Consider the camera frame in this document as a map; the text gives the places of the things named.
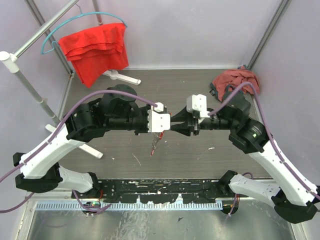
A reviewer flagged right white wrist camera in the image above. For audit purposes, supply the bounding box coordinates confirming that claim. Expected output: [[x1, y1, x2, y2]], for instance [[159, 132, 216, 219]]
[[186, 94, 210, 119]]

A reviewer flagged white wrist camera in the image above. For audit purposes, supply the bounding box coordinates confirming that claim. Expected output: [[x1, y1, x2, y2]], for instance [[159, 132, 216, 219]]
[[186, 94, 210, 119], [147, 102, 171, 133]]

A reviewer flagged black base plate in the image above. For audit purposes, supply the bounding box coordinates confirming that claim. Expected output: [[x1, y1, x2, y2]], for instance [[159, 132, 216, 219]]
[[77, 179, 234, 204]]

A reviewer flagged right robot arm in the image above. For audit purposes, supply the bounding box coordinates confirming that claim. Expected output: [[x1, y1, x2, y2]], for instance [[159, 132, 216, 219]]
[[170, 92, 320, 224]]

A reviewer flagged white clothes rack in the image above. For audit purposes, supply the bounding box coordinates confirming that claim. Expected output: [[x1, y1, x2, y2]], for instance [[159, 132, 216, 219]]
[[0, 0, 142, 159]]

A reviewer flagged white cable duct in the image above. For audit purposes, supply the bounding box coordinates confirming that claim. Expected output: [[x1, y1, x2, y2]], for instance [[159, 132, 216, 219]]
[[35, 200, 223, 211]]

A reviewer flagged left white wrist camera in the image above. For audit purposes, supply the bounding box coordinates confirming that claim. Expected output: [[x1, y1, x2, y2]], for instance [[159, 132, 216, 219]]
[[147, 102, 171, 133]]

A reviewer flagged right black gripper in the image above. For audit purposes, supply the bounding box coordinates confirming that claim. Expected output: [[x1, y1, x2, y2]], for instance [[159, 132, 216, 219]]
[[170, 103, 236, 136]]

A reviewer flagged metal key organizer red handle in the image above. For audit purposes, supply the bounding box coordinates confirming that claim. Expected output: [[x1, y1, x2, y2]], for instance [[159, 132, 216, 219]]
[[150, 132, 164, 157]]

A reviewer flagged pink shirt grey trim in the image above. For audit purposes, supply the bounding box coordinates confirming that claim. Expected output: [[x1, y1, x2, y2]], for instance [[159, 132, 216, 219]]
[[209, 65, 261, 102]]

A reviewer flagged red cloth on hanger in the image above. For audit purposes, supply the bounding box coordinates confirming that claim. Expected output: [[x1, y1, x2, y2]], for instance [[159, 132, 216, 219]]
[[58, 23, 129, 88]]

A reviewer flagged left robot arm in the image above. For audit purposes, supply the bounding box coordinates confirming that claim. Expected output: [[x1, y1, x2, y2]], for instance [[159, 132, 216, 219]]
[[13, 84, 152, 198]]

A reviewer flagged teal clothes hanger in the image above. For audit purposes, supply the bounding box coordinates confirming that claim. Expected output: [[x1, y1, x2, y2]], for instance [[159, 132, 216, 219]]
[[40, 3, 128, 55]]

